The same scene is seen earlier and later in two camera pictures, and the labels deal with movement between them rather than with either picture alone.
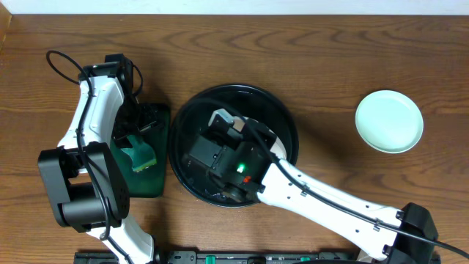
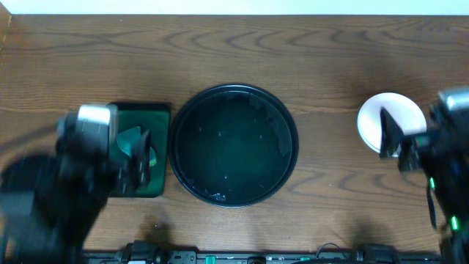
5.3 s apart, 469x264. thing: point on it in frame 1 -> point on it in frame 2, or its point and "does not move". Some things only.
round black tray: (193, 119) does not move
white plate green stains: (278, 147) -> (405, 111)
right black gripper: (264, 130) -> (421, 148)
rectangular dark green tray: (150, 182) does not move
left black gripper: (133, 133) -> (130, 170)
